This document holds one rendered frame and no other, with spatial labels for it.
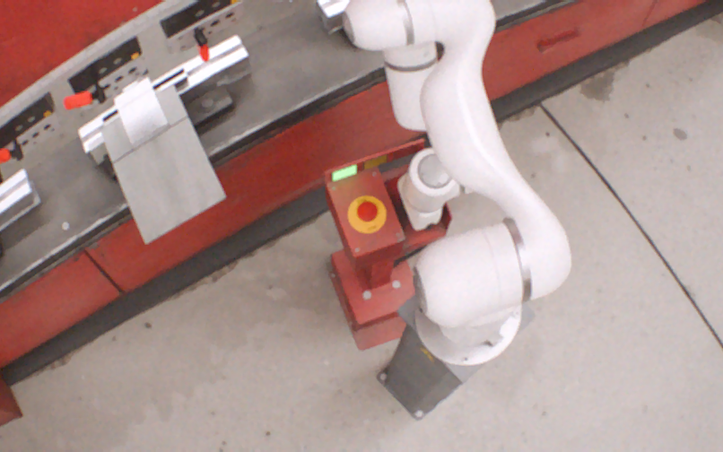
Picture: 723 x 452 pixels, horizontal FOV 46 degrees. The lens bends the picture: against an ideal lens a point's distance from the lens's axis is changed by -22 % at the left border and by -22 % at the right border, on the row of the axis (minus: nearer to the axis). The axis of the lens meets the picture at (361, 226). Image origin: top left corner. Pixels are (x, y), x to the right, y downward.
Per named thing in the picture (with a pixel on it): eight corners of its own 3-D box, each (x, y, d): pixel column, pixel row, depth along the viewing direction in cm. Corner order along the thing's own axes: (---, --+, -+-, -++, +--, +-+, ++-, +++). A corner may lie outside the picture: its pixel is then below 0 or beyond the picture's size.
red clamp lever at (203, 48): (203, 65, 175) (198, 45, 165) (195, 49, 176) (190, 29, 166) (212, 61, 175) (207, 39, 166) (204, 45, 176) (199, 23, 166)
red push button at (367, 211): (361, 228, 207) (361, 223, 203) (352, 209, 208) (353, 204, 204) (380, 221, 207) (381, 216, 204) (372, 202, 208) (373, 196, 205)
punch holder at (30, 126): (8, 167, 167) (-14, 140, 151) (-2, 133, 169) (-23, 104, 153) (64, 127, 169) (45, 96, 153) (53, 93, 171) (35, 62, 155)
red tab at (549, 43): (542, 55, 243) (546, 44, 236) (537, 48, 243) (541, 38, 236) (582, 37, 245) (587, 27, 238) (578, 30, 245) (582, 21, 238)
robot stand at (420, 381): (468, 380, 277) (536, 316, 180) (417, 421, 273) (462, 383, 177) (426, 334, 280) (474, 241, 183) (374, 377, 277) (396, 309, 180)
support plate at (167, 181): (146, 245, 183) (145, 243, 182) (100, 132, 188) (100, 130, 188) (226, 198, 185) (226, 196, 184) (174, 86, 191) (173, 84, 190)
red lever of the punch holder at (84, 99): (68, 108, 155) (108, 97, 162) (63, 90, 156) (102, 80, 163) (65, 113, 156) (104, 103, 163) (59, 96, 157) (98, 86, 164)
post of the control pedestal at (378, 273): (370, 289, 271) (378, 235, 218) (361, 269, 272) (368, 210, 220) (390, 282, 271) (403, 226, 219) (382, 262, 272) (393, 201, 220)
